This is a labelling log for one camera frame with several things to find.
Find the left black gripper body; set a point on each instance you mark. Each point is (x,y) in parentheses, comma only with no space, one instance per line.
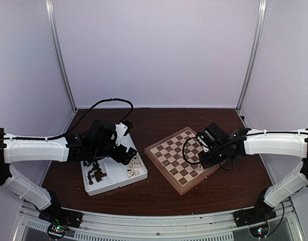
(118,156)

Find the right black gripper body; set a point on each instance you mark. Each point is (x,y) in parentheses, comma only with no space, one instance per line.
(218,156)

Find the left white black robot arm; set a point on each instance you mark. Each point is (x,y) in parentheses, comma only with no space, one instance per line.
(102,140)

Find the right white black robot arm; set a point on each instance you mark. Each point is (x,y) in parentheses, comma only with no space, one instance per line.
(219,146)

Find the pile of light chess pieces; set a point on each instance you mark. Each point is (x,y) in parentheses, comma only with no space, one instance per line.
(134,167)

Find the pile of dark chess pieces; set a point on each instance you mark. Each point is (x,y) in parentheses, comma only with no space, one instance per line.
(95,173)

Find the wooden chess board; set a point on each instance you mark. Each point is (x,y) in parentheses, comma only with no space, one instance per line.
(166,155)

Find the right controller board with LEDs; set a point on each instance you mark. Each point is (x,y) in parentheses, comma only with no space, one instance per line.
(259,231)

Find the controller board with leds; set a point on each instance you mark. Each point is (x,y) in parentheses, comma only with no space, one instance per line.
(56,231)
(259,231)

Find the left controller board with LEDs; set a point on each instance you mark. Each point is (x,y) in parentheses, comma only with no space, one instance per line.
(56,231)

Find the white plastic compartment tray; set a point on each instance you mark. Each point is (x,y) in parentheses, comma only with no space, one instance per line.
(116,176)

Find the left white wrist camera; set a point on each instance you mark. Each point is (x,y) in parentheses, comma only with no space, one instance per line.
(122,129)

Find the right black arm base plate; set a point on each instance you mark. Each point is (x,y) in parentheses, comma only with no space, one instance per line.
(252,216)

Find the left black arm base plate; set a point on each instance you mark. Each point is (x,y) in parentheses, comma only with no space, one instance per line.
(64,217)

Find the front aluminium frame rail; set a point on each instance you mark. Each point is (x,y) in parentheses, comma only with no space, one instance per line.
(211,226)

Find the right aluminium frame post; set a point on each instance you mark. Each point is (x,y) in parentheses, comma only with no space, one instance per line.
(260,20)

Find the aluminium frame post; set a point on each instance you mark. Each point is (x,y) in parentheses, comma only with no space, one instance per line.
(58,52)
(260,20)

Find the left aluminium frame post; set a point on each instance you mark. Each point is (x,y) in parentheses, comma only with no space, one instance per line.
(58,52)

